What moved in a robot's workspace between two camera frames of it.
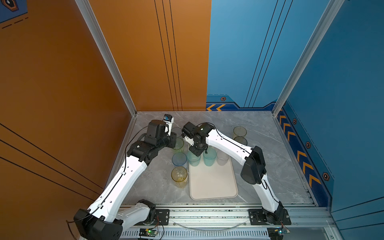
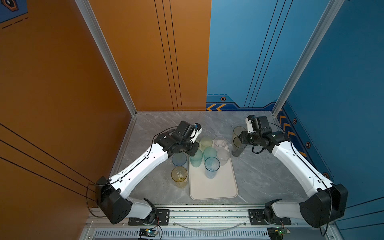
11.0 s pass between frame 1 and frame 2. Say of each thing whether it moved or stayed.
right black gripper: moved
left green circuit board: stayed
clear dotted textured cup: stayed
